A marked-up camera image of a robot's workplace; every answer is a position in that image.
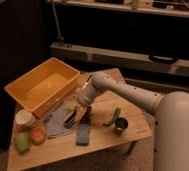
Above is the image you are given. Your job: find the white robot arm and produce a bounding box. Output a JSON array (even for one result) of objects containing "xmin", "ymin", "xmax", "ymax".
[{"xmin": 77, "ymin": 71, "xmax": 189, "ymax": 171}]

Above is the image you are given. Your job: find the yellow plastic tray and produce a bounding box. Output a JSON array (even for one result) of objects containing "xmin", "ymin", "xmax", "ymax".
[{"xmin": 5, "ymin": 57, "xmax": 80, "ymax": 118}]

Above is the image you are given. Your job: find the green curved vegetable toy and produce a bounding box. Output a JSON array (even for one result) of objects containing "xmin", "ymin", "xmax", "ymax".
[{"xmin": 103, "ymin": 108, "xmax": 121, "ymax": 127}]

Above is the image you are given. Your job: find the brown bottle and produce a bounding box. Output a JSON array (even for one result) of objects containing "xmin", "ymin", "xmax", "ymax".
[{"xmin": 80, "ymin": 106, "xmax": 92, "ymax": 123}]

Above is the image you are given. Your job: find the metal cup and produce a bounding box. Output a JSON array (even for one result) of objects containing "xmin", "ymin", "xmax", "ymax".
[{"xmin": 115, "ymin": 117, "xmax": 128, "ymax": 135}]

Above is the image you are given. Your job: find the blue rectangular sponge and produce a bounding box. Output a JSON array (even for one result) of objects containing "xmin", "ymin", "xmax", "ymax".
[{"xmin": 76, "ymin": 123, "xmax": 90, "ymax": 146}]

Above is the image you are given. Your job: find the wooden table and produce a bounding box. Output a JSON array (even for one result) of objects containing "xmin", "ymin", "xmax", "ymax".
[{"xmin": 6, "ymin": 67, "xmax": 154, "ymax": 171}]

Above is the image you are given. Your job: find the grey cloth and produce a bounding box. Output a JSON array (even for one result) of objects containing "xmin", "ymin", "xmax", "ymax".
[{"xmin": 44, "ymin": 101, "xmax": 76, "ymax": 139}]

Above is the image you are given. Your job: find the metal shelf rack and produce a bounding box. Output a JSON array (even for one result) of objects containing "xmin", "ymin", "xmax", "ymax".
[{"xmin": 44, "ymin": 0, "xmax": 189, "ymax": 81}]

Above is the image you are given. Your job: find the orange round sponge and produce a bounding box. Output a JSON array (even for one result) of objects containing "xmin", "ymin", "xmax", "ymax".
[{"xmin": 29, "ymin": 128, "xmax": 45, "ymax": 145}]

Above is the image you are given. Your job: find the white paper cup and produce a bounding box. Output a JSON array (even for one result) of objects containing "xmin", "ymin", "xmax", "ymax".
[{"xmin": 15, "ymin": 109, "xmax": 37, "ymax": 128}]

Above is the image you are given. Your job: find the green sponge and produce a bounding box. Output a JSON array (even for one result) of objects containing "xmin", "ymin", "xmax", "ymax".
[{"xmin": 14, "ymin": 132, "xmax": 31, "ymax": 154}]

